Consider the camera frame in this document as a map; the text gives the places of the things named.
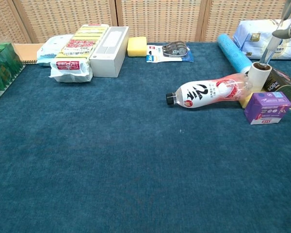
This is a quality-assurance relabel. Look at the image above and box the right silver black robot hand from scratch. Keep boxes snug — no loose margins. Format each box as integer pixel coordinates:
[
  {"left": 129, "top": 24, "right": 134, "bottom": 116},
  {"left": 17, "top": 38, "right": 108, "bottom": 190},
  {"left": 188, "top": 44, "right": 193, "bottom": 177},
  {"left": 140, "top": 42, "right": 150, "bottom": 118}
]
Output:
[{"left": 271, "top": 23, "right": 291, "bottom": 39}]

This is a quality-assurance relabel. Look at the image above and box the large white blue wipes pack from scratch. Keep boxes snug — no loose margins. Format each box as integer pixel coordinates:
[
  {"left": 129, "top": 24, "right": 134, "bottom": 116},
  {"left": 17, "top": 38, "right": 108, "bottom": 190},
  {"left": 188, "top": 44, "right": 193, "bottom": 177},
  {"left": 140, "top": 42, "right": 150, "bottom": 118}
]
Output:
[{"left": 232, "top": 18, "right": 291, "bottom": 61}]

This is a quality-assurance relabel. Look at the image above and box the dark tin can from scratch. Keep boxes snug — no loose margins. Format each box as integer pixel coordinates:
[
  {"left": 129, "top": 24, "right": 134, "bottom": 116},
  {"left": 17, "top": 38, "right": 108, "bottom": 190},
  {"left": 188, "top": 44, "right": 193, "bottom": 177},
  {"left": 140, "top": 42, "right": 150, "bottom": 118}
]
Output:
[{"left": 263, "top": 67, "right": 291, "bottom": 111}]

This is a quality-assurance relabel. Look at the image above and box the blue patterned roll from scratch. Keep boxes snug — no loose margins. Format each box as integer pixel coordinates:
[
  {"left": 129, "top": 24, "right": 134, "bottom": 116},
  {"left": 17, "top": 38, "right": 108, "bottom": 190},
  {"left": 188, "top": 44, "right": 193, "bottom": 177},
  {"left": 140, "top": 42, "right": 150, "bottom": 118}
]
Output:
[{"left": 217, "top": 33, "right": 257, "bottom": 75}]

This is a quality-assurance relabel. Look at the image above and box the white paper roll core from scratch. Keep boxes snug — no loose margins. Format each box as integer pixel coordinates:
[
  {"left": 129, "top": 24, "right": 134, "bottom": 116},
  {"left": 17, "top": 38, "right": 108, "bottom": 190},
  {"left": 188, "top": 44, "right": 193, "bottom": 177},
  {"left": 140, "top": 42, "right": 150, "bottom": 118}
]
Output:
[{"left": 247, "top": 61, "right": 273, "bottom": 94}]

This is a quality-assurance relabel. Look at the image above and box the small purple box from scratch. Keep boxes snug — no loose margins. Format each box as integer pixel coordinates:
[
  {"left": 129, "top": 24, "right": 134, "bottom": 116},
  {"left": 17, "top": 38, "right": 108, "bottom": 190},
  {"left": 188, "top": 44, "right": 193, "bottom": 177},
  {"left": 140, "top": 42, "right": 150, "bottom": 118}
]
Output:
[{"left": 244, "top": 91, "right": 291, "bottom": 126}]

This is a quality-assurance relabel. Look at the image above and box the small yellow sponge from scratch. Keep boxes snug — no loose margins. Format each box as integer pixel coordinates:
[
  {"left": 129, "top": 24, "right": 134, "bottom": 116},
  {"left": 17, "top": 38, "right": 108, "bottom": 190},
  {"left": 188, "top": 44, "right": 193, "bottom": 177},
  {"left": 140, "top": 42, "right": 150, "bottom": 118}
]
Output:
[{"left": 239, "top": 91, "right": 255, "bottom": 110}]

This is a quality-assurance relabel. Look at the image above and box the plastic bottle white red label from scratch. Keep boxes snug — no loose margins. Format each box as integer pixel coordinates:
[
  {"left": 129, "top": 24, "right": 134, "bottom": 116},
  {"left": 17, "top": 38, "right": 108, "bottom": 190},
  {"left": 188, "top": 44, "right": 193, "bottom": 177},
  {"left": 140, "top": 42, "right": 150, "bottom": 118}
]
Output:
[{"left": 165, "top": 72, "right": 254, "bottom": 109}]

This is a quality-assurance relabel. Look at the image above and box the correction tape blister pack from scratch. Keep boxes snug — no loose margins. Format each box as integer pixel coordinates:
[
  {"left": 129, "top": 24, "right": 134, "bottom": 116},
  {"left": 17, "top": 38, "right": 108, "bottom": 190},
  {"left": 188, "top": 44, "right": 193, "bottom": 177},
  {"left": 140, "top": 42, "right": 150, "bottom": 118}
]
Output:
[{"left": 146, "top": 41, "right": 194, "bottom": 63}]

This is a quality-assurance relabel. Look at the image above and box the woven wooden folding screen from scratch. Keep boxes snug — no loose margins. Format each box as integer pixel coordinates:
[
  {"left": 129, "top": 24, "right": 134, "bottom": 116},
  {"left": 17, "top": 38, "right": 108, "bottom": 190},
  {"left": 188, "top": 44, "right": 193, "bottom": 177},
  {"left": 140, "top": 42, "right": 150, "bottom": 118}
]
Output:
[{"left": 0, "top": 0, "right": 291, "bottom": 45}]

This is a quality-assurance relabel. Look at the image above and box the yellow sponge block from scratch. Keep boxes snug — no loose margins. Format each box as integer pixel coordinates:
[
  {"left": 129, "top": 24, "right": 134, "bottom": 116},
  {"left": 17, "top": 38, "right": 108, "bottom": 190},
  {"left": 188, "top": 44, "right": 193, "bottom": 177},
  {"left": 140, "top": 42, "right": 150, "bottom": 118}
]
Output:
[{"left": 127, "top": 36, "right": 148, "bottom": 58}]

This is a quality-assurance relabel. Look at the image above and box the white power strip box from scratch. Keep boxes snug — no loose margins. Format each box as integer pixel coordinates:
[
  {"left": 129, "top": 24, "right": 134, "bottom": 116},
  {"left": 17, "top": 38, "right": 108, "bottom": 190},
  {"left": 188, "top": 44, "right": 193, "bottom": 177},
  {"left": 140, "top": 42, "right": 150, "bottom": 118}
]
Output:
[{"left": 89, "top": 26, "right": 130, "bottom": 79}]

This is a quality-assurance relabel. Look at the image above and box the dark blue table mat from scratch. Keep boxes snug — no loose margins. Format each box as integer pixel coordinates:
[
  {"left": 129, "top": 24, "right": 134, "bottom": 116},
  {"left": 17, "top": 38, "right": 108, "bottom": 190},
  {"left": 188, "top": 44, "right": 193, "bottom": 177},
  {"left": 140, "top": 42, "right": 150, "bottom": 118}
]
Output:
[{"left": 0, "top": 42, "right": 291, "bottom": 233}]

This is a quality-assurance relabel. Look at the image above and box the yellow green sponge multipack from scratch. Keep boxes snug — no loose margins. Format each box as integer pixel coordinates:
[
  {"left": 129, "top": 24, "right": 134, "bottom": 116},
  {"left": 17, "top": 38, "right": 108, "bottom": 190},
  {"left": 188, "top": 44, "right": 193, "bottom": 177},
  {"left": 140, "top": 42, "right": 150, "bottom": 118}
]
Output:
[{"left": 49, "top": 23, "right": 110, "bottom": 83}]

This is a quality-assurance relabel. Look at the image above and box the light blue wipes pack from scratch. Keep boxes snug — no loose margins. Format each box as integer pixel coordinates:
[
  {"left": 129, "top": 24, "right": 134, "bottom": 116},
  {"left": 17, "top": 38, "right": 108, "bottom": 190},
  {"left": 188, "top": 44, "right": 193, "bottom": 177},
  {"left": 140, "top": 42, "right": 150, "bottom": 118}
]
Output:
[{"left": 36, "top": 33, "right": 75, "bottom": 67}]

